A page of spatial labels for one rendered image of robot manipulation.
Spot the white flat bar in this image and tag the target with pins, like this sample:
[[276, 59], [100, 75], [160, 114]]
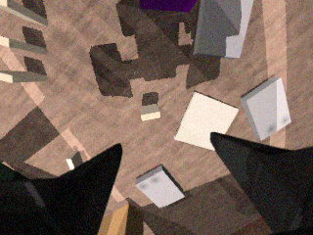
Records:
[[159, 186]]

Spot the brown cube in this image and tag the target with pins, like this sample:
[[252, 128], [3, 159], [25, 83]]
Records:
[[127, 220]]

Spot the purple block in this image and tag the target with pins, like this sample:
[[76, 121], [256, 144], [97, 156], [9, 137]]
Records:
[[168, 5]]

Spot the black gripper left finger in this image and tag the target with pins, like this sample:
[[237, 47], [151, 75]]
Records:
[[73, 203]]

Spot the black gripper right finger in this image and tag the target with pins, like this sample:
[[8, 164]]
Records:
[[278, 181]]

